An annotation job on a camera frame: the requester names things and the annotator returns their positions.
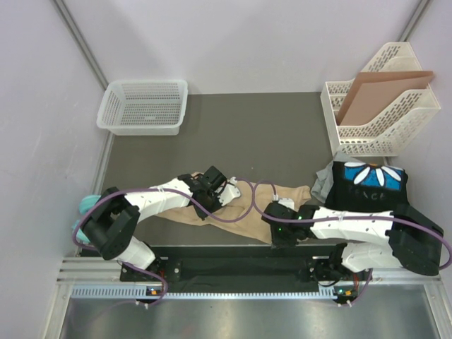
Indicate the black daisy print t shirt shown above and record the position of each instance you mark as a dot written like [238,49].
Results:
[363,187]

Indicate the teal cat ear headphones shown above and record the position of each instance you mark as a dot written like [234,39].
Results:
[84,206]

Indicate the brown cardboard folder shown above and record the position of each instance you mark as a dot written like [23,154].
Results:
[371,92]

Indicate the white perforated plastic basket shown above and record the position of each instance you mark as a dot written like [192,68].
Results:
[143,107]

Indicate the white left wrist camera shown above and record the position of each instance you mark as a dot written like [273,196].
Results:
[228,191]

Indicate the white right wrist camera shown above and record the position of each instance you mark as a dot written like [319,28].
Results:
[284,201]

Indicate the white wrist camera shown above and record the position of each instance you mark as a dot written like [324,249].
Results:
[284,201]
[228,191]

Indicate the cream plastic file organizer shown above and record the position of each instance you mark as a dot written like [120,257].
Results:
[387,134]

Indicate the grey t shirt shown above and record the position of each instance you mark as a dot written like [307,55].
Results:
[324,177]

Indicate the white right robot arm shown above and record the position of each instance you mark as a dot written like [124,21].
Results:
[399,238]

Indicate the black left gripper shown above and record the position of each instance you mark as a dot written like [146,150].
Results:
[217,203]

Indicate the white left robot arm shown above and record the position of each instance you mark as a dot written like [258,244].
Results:
[110,227]

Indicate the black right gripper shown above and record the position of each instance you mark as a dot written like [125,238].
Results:
[278,241]

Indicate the beige t shirt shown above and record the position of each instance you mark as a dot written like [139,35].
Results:
[251,226]

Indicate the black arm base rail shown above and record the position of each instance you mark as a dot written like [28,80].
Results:
[191,264]

